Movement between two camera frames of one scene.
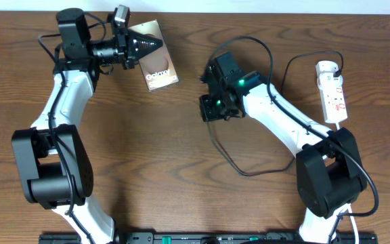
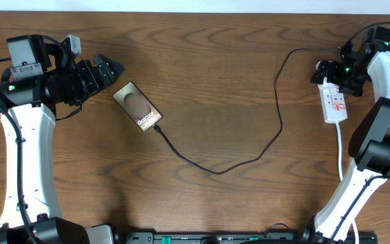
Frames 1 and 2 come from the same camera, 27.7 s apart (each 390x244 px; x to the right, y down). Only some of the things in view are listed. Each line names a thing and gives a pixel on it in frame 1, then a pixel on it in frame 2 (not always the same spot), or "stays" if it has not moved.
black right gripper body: x=216 y=107 to x=349 y=78
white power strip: x=332 y=97 stays
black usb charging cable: x=261 y=171 to x=275 y=136
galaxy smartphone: x=156 y=66 to x=144 y=113
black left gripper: x=124 y=43 to x=95 y=82
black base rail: x=206 y=238 stays
